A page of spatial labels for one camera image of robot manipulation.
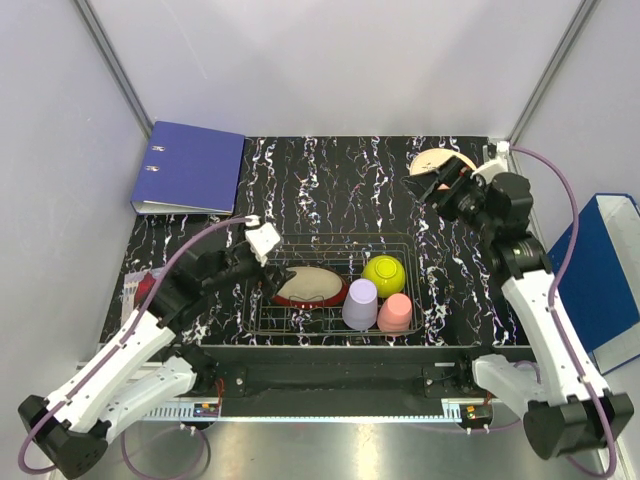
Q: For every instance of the lavender plastic cup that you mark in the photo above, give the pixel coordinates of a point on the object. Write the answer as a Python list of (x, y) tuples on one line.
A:
[(359, 311)]

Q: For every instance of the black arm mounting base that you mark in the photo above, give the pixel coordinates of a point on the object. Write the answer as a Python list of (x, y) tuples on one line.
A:
[(279, 382)]

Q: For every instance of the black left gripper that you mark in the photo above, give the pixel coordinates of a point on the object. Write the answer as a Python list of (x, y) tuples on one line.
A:
[(271, 284)]

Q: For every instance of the red oval baking dish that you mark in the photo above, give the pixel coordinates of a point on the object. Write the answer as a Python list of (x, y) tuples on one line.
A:
[(312, 288)]

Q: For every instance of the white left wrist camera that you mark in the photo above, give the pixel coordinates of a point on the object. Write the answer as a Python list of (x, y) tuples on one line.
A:
[(263, 238)]

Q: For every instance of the wire dish rack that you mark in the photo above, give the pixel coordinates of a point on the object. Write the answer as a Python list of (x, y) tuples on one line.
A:
[(324, 267)]

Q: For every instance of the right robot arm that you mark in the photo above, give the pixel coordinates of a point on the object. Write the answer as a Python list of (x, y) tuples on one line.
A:
[(568, 407)]

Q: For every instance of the pink plastic cup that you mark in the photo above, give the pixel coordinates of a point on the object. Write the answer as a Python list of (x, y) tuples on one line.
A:
[(395, 314)]

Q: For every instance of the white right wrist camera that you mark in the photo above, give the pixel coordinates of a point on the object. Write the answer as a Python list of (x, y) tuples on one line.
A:
[(496, 158)]

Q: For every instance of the red picture book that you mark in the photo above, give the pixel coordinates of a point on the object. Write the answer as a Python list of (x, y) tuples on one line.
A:
[(138, 284)]

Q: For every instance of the blue ring binder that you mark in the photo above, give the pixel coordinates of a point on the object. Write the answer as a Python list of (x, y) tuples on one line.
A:
[(188, 169)]

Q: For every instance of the yellow-green bowl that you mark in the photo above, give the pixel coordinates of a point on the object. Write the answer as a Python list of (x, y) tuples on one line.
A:
[(387, 273)]

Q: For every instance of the blue storage box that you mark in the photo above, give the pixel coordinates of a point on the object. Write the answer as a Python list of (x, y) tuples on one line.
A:
[(600, 288)]

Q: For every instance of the cream and pink plate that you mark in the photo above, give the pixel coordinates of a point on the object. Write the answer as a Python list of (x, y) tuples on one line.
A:
[(429, 160)]

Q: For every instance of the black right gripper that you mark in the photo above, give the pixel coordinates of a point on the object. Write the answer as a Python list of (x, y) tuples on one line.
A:
[(455, 173)]

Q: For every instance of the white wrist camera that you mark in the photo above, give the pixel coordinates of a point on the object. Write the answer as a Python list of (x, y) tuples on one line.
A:
[(263, 238), (496, 158)]

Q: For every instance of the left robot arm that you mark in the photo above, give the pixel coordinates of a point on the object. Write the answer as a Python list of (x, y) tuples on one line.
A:
[(75, 424)]

